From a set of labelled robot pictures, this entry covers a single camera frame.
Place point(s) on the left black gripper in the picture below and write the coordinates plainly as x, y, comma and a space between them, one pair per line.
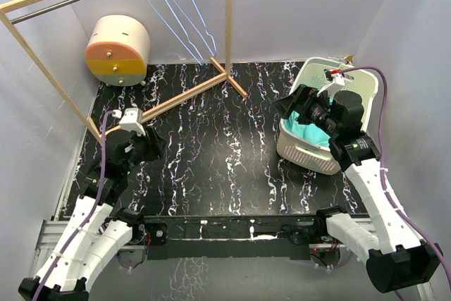
155, 144

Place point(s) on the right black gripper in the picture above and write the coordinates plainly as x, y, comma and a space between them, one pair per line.
298, 101

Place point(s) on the teal t shirt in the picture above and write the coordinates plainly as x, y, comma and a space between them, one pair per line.
309, 133

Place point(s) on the blue wire hanger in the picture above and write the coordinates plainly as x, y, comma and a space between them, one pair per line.
161, 13
187, 24

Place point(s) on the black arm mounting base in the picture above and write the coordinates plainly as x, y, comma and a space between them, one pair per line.
171, 237

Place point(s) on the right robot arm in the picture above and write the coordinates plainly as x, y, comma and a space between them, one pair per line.
396, 256

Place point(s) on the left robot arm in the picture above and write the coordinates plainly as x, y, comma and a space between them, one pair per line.
95, 231

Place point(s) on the cream plastic laundry basket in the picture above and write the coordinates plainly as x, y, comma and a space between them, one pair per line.
303, 153

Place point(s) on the cream orange yellow drum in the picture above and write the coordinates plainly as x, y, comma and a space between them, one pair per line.
118, 51

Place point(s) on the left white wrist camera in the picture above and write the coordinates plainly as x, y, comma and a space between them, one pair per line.
130, 120

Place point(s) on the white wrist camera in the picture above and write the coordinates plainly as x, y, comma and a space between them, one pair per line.
130, 120
335, 81

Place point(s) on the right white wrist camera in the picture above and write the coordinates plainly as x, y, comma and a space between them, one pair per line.
335, 81

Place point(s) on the aluminium rail frame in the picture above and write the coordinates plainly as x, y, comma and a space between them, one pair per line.
395, 254

